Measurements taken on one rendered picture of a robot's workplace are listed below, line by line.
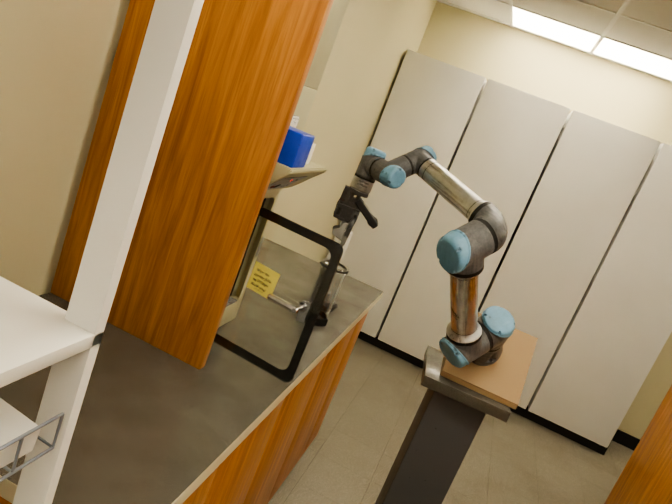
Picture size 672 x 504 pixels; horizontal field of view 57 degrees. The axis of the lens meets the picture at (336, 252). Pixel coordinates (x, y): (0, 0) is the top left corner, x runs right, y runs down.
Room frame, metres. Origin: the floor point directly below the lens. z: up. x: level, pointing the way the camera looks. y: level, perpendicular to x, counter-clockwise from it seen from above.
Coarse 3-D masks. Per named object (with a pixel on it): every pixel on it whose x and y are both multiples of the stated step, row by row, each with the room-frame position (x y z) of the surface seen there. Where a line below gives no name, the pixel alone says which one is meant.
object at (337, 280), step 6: (342, 264) 2.16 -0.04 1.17; (342, 270) 2.08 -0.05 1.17; (348, 270) 2.11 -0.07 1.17; (336, 276) 2.08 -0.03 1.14; (342, 276) 2.10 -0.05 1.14; (336, 282) 2.08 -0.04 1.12; (330, 288) 2.08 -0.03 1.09; (336, 288) 2.09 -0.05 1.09; (330, 294) 2.08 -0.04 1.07; (336, 294) 2.10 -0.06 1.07; (324, 300) 2.07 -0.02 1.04; (330, 300) 2.09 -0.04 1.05; (324, 306) 2.08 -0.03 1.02; (330, 306) 2.09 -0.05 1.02; (324, 312) 2.08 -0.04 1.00; (324, 318) 2.09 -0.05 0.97
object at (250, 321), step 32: (256, 224) 1.54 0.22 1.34; (288, 224) 1.52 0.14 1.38; (256, 256) 1.53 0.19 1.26; (288, 256) 1.51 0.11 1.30; (320, 256) 1.48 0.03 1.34; (288, 288) 1.50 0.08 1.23; (320, 288) 1.47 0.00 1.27; (224, 320) 1.54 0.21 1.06; (256, 320) 1.51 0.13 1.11; (288, 320) 1.49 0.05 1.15; (256, 352) 1.50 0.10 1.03; (288, 352) 1.48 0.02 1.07
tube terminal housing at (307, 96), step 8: (304, 88) 1.76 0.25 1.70; (304, 96) 1.78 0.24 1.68; (312, 96) 1.85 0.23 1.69; (304, 104) 1.81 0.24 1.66; (296, 112) 1.77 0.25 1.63; (304, 112) 1.83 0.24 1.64; (304, 120) 1.85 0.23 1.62; (272, 192) 1.80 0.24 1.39; (280, 192) 1.87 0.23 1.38; (272, 200) 1.87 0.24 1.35; (272, 208) 1.85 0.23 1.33
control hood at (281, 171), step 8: (280, 168) 1.54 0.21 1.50; (288, 168) 1.54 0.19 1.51; (296, 168) 1.58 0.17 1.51; (304, 168) 1.64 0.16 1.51; (312, 168) 1.71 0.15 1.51; (320, 168) 1.78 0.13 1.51; (272, 176) 1.54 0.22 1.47; (280, 176) 1.54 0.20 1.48; (288, 176) 1.58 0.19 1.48; (296, 176) 1.65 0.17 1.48; (312, 176) 1.82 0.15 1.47; (296, 184) 1.85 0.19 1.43
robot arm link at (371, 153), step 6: (366, 150) 2.11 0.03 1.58; (372, 150) 2.09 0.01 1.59; (378, 150) 2.09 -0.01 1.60; (366, 156) 2.10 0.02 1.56; (372, 156) 2.09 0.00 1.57; (378, 156) 2.09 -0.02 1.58; (384, 156) 2.11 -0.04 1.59; (360, 162) 2.11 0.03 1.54; (366, 162) 2.08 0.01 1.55; (360, 168) 2.10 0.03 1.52; (366, 168) 2.08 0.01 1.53; (360, 174) 2.09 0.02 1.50; (366, 174) 2.09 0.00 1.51; (366, 180) 2.09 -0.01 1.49; (372, 180) 2.10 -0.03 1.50
